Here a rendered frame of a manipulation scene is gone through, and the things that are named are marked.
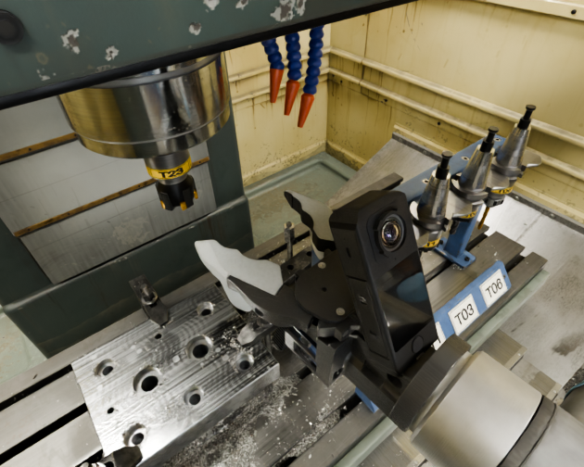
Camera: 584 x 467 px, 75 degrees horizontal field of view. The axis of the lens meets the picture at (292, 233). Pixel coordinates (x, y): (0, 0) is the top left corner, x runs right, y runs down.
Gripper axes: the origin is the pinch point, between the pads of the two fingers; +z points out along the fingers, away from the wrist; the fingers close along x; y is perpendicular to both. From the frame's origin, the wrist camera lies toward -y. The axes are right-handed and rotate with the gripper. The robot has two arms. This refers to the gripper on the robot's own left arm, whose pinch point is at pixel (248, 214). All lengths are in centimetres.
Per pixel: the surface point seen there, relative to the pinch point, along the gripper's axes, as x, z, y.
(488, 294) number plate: 51, -14, 45
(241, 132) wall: 62, 92, 55
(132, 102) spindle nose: -3.9, 9.2, -8.5
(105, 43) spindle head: -8.6, -3.5, -17.2
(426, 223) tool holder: 28.8, -4.2, 16.6
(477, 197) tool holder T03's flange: 40.6, -6.2, 17.0
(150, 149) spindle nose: -3.7, 9.1, -4.0
